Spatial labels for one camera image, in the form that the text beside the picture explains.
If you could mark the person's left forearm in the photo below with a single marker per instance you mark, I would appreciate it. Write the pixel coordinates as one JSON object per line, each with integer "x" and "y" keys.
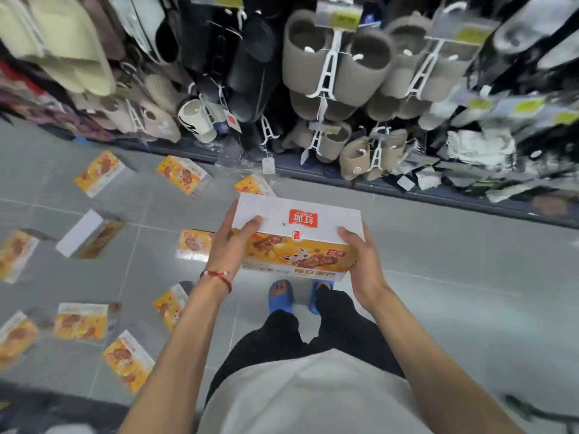
{"x": 181, "y": 357}

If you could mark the white paper hang tag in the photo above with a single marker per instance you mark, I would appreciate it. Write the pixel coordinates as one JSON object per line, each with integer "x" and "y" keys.
{"x": 268, "y": 165}

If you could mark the group of yellow boxes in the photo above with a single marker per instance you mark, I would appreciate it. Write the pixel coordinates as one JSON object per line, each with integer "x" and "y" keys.
{"x": 97, "y": 171}

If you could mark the grey shirt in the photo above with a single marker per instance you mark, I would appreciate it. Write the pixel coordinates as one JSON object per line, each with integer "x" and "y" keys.
{"x": 307, "y": 397}

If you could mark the clear plastic bag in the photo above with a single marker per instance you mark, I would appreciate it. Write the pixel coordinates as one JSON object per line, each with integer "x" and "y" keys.
{"x": 230, "y": 153}

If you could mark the person's right forearm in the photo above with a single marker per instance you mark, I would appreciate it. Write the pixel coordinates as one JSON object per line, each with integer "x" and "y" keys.
{"x": 429, "y": 370}

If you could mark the rack of hanging slippers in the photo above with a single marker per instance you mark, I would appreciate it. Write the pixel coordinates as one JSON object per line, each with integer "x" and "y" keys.
{"x": 316, "y": 54}

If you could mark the person's right hand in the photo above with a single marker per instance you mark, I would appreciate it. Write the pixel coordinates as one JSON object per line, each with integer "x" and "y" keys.
{"x": 368, "y": 271}

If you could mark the person's left hand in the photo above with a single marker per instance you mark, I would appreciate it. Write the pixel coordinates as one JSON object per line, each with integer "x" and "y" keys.
{"x": 230, "y": 253}

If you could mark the black trousers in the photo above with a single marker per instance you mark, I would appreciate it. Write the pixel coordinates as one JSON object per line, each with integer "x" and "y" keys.
{"x": 271, "y": 339}

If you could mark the blue rubber slipper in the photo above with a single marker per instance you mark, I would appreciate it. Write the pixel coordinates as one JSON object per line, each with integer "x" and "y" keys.
{"x": 313, "y": 300}
{"x": 280, "y": 302}

